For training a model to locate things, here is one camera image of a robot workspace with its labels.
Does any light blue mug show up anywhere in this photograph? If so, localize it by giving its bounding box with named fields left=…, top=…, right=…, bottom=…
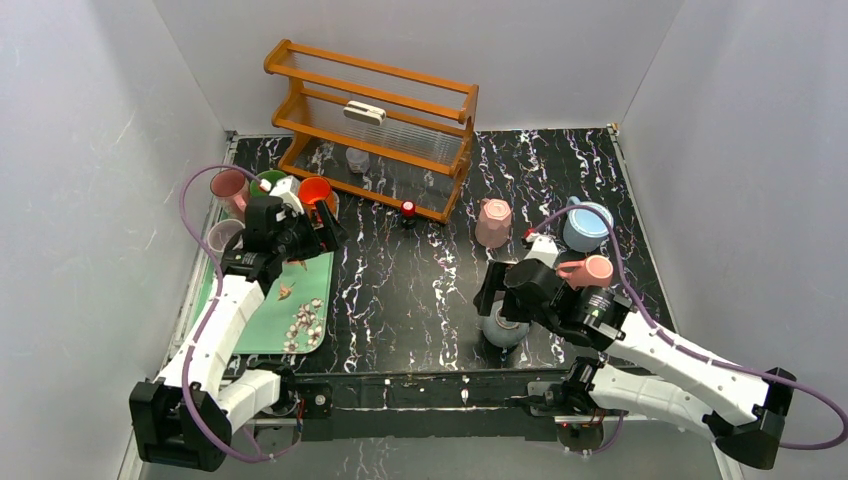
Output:
left=562, top=196, right=614, bottom=253

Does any black table front rail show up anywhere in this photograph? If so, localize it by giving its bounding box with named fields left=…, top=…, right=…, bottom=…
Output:
left=294, top=369, right=565, bottom=442

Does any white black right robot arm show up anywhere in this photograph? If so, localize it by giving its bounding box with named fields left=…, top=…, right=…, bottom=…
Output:
left=473, top=259, right=793, bottom=470

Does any small pink cup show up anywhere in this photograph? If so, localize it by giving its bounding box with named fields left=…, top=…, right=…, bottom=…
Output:
left=556, top=255, right=614, bottom=289

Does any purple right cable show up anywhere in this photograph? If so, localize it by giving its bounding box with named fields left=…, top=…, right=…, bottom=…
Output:
left=526, top=203, right=848, bottom=458

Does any green mug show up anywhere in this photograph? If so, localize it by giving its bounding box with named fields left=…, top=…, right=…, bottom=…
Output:
left=249, top=170, right=286, bottom=197

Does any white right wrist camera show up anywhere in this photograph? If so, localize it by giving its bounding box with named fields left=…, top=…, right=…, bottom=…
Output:
left=522, top=231, right=560, bottom=268

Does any purple cable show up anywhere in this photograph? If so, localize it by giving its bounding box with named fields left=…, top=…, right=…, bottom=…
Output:
left=177, top=165, right=303, bottom=464
left=526, top=203, right=848, bottom=458

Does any mauve mug white logo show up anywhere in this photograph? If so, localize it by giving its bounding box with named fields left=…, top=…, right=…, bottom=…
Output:
left=205, top=218, right=244, bottom=258

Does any clear glass cup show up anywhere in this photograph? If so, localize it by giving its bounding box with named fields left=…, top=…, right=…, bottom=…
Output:
left=345, top=147, right=370, bottom=175

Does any pale pink faceted mug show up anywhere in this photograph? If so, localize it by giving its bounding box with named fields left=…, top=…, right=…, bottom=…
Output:
left=475, top=198, right=512, bottom=249

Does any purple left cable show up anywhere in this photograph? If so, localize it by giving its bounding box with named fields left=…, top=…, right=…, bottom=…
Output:
left=177, top=165, right=303, bottom=464

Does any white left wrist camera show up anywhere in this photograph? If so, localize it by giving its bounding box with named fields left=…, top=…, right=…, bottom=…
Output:
left=269, top=175, right=305, bottom=214

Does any pink ghost pattern mug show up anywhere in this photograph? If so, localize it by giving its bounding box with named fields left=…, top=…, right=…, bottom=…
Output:
left=210, top=169, right=250, bottom=221

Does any orange mug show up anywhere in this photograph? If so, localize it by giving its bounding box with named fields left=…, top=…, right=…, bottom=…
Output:
left=298, top=176, right=338, bottom=223

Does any orange wooden rack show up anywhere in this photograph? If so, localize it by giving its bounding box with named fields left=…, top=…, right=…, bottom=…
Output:
left=263, top=39, right=479, bottom=224

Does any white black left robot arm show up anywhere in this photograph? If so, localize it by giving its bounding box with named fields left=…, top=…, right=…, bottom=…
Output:
left=129, top=195, right=348, bottom=472

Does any grey blue mug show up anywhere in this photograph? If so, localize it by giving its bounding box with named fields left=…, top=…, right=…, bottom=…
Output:
left=482, top=301, right=530, bottom=349

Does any green floral tray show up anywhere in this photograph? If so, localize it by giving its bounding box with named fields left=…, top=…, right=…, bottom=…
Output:
left=186, top=211, right=336, bottom=356

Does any white clip on rack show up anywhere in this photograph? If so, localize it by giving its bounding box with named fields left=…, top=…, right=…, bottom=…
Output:
left=343, top=100, right=387, bottom=126

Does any red black button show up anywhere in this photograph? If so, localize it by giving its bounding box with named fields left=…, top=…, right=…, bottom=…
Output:
left=400, top=201, right=417, bottom=229

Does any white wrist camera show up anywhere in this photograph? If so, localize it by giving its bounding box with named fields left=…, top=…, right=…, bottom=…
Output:
left=269, top=175, right=305, bottom=214
left=522, top=231, right=560, bottom=268

